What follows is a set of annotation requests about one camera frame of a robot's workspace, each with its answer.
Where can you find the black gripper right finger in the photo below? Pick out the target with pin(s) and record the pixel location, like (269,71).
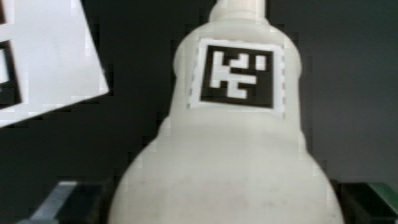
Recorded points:
(369,203)

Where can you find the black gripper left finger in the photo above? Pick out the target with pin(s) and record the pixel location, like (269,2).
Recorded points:
(75,204)

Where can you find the white lamp bulb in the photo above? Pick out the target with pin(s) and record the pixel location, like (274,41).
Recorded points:
(225,171)

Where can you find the white marker tag sheet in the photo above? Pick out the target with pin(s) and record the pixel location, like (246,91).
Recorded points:
(51,69)

